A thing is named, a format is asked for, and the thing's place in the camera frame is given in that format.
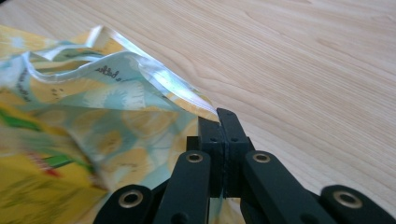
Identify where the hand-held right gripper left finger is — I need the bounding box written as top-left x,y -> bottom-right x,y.
186,116 -> 226,199

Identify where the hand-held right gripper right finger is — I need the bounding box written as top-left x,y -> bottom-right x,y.
216,107 -> 255,199

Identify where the orange print fabric bag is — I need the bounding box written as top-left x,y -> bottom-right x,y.
0,24 -> 248,224

